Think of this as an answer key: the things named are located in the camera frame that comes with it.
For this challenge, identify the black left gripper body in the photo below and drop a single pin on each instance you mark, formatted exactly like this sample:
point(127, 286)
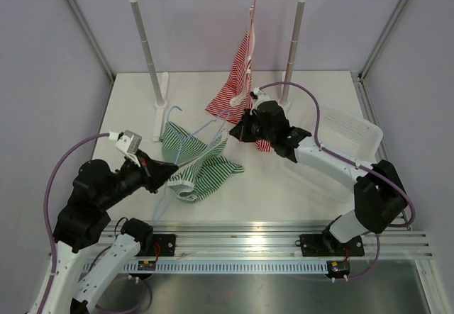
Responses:
point(132, 177)

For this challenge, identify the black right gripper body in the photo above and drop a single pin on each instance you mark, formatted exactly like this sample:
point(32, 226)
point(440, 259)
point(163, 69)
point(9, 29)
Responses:
point(253, 128)

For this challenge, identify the blue wire hanger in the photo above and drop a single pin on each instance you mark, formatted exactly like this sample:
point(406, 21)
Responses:
point(204, 133)

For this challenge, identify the green striped tank top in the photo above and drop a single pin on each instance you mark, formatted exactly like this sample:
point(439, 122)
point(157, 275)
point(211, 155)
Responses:
point(202, 167)

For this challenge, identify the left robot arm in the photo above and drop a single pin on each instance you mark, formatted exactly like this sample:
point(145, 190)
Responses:
point(79, 227)

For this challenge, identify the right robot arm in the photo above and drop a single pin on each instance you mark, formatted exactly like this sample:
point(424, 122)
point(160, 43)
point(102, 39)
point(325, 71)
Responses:
point(377, 191)

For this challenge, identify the red striped tank top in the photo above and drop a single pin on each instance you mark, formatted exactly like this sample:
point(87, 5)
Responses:
point(234, 96)

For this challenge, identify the clear plastic basket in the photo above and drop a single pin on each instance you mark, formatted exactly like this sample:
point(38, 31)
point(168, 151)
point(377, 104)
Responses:
point(348, 135)

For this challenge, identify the white clothes rack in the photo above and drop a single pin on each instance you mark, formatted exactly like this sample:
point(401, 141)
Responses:
point(160, 84)

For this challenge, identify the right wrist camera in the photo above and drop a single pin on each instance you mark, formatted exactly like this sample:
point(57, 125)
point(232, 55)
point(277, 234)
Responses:
point(258, 97)

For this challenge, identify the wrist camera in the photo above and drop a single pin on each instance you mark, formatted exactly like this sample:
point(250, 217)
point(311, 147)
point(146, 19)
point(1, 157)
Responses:
point(127, 143)
point(258, 97)

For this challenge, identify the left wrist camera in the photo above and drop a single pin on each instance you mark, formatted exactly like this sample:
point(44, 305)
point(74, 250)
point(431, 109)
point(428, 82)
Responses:
point(127, 143)

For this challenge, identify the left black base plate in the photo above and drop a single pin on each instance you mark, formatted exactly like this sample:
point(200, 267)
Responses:
point(161, 245)

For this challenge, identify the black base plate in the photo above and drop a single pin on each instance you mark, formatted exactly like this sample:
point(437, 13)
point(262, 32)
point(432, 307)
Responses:
point(319, 245)
point(161, 245)

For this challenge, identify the aluminium mounting rail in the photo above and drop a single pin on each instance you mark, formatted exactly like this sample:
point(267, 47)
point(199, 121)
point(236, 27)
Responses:
point(274, 240)

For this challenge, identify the white slotted cable duct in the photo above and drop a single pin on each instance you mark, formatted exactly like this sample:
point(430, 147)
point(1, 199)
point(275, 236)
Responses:
point(227, 267)

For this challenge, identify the red wire hanger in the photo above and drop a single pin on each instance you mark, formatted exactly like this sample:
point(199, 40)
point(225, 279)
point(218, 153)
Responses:
point(252, 12)

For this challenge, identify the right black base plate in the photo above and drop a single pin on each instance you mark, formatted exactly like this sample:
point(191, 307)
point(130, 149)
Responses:
point(319, 245)

